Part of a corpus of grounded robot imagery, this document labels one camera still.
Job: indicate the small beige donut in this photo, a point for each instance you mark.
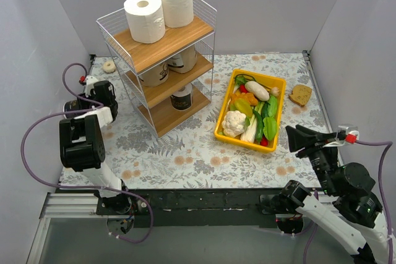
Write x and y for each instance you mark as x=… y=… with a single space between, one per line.
x=109 y=67

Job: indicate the black roll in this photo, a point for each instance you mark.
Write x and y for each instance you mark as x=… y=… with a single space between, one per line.
x=72 y=109
x=182 y=99

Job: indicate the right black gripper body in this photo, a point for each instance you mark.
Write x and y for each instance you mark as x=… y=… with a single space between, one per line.
x=314 y=148

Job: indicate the brown printed paper roll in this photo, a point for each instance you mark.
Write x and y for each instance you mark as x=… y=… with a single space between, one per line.
x=184 y=61

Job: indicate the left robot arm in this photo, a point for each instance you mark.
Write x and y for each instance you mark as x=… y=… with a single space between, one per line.
x=81 y=142

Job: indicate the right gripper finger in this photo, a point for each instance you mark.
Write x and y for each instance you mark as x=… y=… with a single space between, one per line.
x=305 y=134
x=293 y=144

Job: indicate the bread slice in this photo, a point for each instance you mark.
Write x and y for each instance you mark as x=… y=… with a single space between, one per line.
x=300 y=95

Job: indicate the green cucumber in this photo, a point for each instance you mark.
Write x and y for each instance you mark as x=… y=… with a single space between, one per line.
x=271 y=107

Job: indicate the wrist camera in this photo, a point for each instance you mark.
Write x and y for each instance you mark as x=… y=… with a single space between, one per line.
x=346 y=134
x=88 y=83

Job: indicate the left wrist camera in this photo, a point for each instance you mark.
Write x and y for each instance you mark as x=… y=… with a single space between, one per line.
x=88 y=83

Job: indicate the white paper towel roll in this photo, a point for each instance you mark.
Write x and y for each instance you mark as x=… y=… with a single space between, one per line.
x=145 y=20
x=177 y=13

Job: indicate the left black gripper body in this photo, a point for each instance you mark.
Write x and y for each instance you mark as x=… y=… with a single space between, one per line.
x=103 y=91

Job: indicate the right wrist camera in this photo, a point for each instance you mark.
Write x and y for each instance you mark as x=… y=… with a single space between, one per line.
x=346 y=134

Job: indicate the garlic bulb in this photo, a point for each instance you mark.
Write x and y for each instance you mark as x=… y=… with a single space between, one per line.
x=275 y=91

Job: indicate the yellow orange pepper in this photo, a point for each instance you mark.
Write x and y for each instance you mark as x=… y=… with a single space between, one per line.
x=244 y=103

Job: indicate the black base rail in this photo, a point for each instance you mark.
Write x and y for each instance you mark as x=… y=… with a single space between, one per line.
x=208 y=207

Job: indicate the white radish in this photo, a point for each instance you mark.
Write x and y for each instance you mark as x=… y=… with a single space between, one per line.
x=257 y=90

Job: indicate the white cauliflower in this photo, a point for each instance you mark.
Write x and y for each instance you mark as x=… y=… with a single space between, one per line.
x=233 y=123

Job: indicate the yellow plastic bin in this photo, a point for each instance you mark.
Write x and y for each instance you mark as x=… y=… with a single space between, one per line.
x=267 y=127

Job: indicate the bok choy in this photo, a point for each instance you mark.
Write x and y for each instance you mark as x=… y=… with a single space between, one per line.
x=250 y=133

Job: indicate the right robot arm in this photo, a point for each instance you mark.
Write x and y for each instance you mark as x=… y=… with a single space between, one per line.
x=361 y=224

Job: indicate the white wire wooden shelf rack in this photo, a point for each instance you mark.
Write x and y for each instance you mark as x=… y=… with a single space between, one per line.
x=133 y=60

